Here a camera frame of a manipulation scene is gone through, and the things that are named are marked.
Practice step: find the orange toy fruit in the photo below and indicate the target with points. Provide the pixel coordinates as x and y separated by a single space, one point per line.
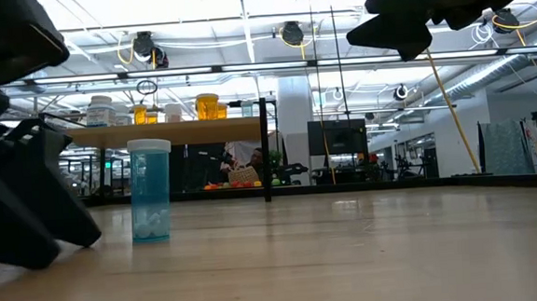
210 187

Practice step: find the white building column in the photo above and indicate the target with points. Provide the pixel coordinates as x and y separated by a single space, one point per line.
294 107

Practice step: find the red toy fruit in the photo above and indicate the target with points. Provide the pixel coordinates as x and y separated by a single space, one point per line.
236 184

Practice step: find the green toy fruit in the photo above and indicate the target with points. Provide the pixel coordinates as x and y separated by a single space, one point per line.
276 182

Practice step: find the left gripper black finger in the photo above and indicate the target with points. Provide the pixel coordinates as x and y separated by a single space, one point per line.
6 218
61 191

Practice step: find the white medicine bottle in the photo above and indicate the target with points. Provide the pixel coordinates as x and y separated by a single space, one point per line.
100 111
123 119

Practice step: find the person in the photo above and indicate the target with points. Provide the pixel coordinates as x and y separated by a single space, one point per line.
256 158

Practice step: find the silver ventilation duct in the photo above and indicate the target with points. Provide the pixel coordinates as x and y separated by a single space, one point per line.
492 73

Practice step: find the grey partition panel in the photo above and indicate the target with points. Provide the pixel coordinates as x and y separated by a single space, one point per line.
506 147

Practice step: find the linear ceiling light strip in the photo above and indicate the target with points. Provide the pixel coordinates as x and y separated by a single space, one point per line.
263 66

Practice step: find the medium orange pill bottle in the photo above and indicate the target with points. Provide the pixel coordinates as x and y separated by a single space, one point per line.
207 107

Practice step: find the woven wicker bag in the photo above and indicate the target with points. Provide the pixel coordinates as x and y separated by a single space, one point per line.
243 174

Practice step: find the wooden shelf black frame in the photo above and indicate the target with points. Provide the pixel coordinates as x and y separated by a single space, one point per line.
178 132

